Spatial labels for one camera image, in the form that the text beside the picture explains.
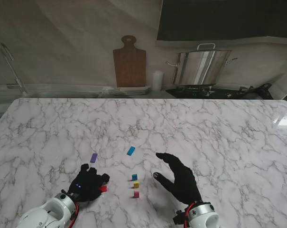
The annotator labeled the black gas stove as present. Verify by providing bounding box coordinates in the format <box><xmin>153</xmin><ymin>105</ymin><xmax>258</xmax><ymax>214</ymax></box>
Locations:
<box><xmin>166</xmin><ymin>84</ymin><xmax>246</xmax><ymax>99</ymax></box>

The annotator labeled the steel kitchen sink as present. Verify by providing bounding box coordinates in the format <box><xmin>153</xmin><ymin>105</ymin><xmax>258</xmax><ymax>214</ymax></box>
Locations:
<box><xmin>24</xmin><ymin>91</ymin><xmax>103</xmax><ymax>98</ymax></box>

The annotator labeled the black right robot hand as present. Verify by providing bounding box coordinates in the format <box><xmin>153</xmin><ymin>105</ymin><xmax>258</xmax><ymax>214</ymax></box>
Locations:
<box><xmin>152</xmin><ymin>152</ymin><xmax>203</xmax><ymax>206</ymax></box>

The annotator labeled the stack of white plates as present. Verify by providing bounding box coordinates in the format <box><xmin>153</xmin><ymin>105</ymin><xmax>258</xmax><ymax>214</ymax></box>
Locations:
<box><xmin>109</xmin><ymin>85</ymin><xmax>151</xmax><ymax>96</ymax></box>

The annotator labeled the chrome kitchen faucet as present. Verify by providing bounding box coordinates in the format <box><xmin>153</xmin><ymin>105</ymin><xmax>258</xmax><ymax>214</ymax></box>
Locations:
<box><xmin>0</xmin><ymin>42</ymin><xmax>28</xmax><ymax>95</ymax></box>

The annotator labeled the brown wooden cutting board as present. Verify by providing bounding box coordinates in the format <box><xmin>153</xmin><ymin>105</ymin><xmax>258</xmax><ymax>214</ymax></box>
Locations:
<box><xmin>112</xmin><ymin>35</ymin><xmax>147</xmax><ymax>88</ymax></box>

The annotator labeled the dark range hood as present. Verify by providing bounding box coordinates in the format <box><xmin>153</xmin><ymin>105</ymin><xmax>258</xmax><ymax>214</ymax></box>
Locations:
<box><xmin>157</xmin><ymin>0</ymin><xmax>287</xmax><ymax>41</ymax></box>

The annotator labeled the large steel stock pot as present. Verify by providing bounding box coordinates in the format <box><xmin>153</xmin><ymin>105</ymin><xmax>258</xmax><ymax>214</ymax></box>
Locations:
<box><xmin>166</xmin><ymin>43</ymin><xmax>238</xmax><ymax>86</ymax></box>

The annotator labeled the white cylindrical candle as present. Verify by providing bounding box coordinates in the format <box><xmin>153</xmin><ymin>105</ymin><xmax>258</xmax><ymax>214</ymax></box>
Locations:
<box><xmin>152</xmin><ymin>70</ymin><xmax>165</xmax><ymax>92</ymax></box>

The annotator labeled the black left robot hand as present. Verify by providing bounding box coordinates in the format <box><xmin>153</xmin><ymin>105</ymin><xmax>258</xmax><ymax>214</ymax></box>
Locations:
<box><xmin>67</xmin><ymin>163</ymin><xmax>111</xmax><ymax>203</ymax></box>

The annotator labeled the black frying pan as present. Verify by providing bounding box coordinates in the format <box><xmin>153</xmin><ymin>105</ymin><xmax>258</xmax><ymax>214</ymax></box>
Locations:
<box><xmin>239</xmin><ymin>83</ymin><xmax>274</xmax><ymax>100</ymax></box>

